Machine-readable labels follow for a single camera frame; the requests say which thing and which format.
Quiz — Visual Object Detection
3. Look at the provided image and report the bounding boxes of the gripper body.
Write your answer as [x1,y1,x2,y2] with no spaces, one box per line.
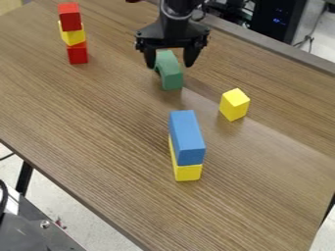
[133,12,213,54]

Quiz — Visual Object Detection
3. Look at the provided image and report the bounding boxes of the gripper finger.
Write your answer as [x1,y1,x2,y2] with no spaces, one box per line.
[141,46,164,70]
[181,45,206,69]

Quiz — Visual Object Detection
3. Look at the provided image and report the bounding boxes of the green arch block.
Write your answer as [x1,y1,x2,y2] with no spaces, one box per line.
[153,49,186,92]

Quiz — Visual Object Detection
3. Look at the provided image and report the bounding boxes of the yellow cube block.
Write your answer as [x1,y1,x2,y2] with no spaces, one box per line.
[218,87,252,123]
[57,21,88,47]

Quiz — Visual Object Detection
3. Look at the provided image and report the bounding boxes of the red block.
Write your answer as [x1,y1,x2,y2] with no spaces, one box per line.
[65,41,91,66]
[56,2,84,32]

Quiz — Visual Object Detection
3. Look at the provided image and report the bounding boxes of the blue long block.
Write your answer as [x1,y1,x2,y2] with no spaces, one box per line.
[167,109,208,167]

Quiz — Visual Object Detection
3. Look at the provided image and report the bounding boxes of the black computer tower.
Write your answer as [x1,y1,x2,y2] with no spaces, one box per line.
[248,0,310,45]

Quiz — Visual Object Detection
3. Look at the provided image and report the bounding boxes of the yellow long block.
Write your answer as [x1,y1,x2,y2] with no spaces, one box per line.
[167,134,205,182]

